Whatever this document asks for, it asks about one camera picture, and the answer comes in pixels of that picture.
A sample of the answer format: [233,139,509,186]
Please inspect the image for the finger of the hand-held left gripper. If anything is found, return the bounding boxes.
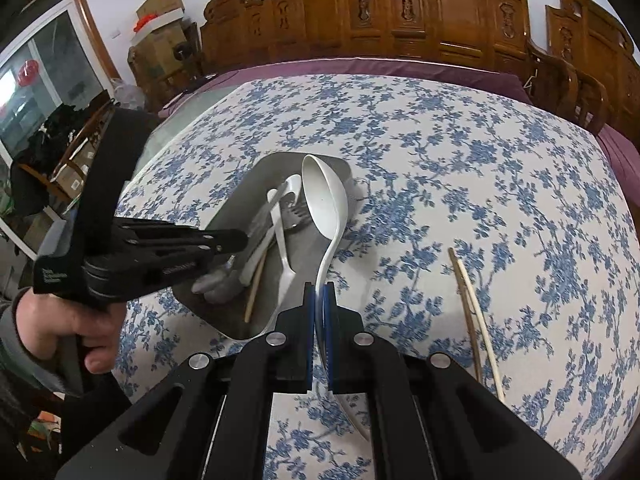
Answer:
[116,219,250,257]
[86,249,217,304]

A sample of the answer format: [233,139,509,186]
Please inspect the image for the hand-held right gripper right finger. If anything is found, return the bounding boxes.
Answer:
[324,282,583,480]

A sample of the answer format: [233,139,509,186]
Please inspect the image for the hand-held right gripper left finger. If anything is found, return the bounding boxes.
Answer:
[55,282,316,480]

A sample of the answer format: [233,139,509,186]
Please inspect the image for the metal spoon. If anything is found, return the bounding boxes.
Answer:
[191,259,237,307]

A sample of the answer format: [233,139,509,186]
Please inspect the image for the white plastic fork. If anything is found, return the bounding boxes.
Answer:
[266,187,297,312]

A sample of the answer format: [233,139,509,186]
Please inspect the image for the metal tray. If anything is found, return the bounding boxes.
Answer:
[172,152,359,342]

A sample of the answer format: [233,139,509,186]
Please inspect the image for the light bamboo chopstick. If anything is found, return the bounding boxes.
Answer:
[243,260,266,324]
[456,255,507,402]

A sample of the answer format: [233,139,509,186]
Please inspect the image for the metal fork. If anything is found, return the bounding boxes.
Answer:
[282,199,311,231]

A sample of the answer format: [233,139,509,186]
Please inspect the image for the small white plastic spoon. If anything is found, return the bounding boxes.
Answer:
[239,174,304,286]

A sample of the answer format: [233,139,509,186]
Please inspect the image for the large white spoon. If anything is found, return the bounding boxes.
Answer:
[300,154,374,442]

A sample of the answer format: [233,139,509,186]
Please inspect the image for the person's left hand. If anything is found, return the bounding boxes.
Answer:
[14,291,127,374]

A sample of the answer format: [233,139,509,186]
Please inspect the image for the wooden chair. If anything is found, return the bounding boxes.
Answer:
[522,40,612,133]
[50,101,118,198]

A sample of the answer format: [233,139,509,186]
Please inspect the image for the clear plastic bag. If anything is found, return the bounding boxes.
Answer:
[110,77,147,111]

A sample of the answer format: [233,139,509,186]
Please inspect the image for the glass sliding door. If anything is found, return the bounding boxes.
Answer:
[0,0,123,181]

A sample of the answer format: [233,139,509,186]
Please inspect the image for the large cardboard box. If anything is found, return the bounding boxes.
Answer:
[127,22,203,101]

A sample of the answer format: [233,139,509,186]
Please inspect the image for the red window decoration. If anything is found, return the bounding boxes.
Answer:
[16,60,42,86]

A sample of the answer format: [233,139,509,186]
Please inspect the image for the dark brown chopstick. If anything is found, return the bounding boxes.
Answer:
[448,247,484,387]

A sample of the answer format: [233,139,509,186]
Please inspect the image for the white box with red print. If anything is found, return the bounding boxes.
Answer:
[131,12,187,43]

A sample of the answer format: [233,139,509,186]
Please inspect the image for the brown cardboard box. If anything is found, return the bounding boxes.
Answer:
[136,0,184,23]

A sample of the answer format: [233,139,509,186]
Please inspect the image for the blue floral tablecloth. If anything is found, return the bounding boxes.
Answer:
[112,74,640,480]

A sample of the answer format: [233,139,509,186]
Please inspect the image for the carved wooden bench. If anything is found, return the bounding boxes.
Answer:
[199,0,532,78]
[545,0,640,128]

